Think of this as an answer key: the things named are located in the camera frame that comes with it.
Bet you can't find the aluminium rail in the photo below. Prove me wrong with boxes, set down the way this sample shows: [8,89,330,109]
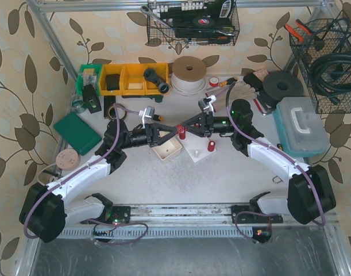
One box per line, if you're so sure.
[106,202,265,227]

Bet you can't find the black battery charger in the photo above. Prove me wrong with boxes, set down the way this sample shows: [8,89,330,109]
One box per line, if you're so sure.
[82,85,102,114]

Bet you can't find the white cable spool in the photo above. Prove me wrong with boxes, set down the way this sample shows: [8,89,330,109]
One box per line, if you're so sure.
[171,56,207,97]

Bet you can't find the black foam disc spool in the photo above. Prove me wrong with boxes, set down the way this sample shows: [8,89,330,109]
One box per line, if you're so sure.
[260,71,304,108]

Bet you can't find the orange handled pliers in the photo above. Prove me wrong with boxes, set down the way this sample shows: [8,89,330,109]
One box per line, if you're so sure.
[284,19,313,43]

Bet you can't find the white spring tray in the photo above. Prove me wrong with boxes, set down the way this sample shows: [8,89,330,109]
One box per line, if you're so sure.
[153,137,183,164]

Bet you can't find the yellow storage bins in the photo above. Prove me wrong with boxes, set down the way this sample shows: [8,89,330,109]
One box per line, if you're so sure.
[99,63,169,97]

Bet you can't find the brass padlock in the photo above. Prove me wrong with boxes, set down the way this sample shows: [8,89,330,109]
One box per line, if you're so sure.
[272,176,283,184]

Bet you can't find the small yellow black screwdriver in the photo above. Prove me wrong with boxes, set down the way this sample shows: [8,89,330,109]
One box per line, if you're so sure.
[207,77,238,91]

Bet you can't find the beige work glove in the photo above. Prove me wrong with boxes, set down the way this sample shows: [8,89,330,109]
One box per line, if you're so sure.
[205,81,257,112]

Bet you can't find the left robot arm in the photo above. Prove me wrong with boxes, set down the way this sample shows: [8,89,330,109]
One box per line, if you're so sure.
[19,120,178,243]

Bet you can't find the black box in bin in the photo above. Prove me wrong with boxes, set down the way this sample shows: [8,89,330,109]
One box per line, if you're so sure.
[106,74,120,91]

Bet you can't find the glass jar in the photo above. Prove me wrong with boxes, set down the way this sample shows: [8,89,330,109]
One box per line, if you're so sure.
[70,94,86,114]

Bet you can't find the green foam pad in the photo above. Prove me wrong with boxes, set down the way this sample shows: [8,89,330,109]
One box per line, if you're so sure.
[53,112,102,156]

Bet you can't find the orange black screwdriver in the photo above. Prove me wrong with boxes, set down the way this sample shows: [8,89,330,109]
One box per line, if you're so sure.
[152,114,163,122]

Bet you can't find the white four-peg base plate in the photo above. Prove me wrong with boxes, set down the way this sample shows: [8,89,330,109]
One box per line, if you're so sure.
[180,131,217,163]

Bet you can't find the wire basket with tools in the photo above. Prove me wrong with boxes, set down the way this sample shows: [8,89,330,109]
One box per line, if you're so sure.
[140,1,240,48]

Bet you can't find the black hose coil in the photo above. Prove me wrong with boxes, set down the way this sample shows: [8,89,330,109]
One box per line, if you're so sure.
[309,50,351,98]

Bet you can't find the teal clear toolbox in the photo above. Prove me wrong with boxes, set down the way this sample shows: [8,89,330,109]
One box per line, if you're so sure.
[273,97,330,158]

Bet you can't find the round sanding disc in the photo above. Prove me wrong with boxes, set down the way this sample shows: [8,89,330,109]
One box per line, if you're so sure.
[55,148,80,171]

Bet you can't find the green storage bin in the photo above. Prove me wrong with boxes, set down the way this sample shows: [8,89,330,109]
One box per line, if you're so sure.
[75,64,102,95]

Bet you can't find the brown tape roll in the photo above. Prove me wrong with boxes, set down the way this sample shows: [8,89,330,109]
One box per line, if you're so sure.
[106,104,127,121]

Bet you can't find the black brush with sponge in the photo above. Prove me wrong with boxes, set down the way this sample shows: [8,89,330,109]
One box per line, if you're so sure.
[243,68,269,91]

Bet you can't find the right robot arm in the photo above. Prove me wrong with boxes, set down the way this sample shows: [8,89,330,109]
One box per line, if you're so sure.
[181,99,336,226]

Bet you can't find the wire basket with hoses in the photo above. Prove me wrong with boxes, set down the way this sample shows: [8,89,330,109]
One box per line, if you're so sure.
[289,17,351,114]

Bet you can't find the grey pipe fitting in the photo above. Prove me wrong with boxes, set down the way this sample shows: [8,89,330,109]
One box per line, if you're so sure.
[143,68,169,94]

